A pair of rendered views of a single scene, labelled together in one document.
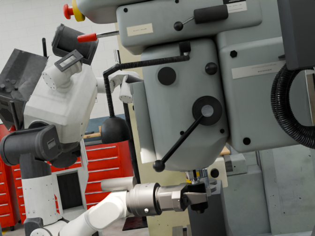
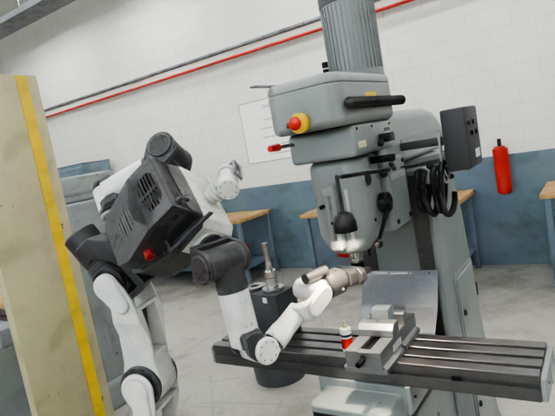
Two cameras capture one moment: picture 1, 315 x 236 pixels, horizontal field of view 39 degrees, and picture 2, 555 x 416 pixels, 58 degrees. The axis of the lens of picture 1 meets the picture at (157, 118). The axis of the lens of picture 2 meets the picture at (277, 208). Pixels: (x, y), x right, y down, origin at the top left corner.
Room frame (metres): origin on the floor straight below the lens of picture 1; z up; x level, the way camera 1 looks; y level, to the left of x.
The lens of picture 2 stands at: (0.46, 1.50, 1.70)
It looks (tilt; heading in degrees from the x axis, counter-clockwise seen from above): 7 degrees down; 302
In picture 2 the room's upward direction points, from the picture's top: 10 degrees counter-clockwise
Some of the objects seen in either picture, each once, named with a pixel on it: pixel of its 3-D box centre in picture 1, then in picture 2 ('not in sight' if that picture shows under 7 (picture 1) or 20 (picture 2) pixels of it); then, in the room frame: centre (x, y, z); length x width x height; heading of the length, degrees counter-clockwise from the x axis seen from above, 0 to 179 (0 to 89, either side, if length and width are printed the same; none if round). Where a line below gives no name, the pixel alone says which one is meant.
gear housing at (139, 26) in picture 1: (187, 23); (343, 141); (1.15, -0.11, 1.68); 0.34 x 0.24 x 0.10; 87
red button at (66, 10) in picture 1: (70, 11); (295, 123); (1.16, 0.18, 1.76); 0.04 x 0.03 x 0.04; 177
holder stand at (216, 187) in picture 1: (208, 210); (268, 309); (1.60, -0.13, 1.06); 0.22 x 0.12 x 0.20; 170
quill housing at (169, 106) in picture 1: (185, 105); (348, 203); (1.15, -0.08, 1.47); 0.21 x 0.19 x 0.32; 177
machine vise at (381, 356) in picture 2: not in sight; (381, 334); (1.09, -0.04, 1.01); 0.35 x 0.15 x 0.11; 88
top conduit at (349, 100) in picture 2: not in sight; (377, 101); (1.00, -0.10, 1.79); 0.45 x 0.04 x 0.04; 87
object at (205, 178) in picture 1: (202, 179); (271, 279); (1.55, -0.12, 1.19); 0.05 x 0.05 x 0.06
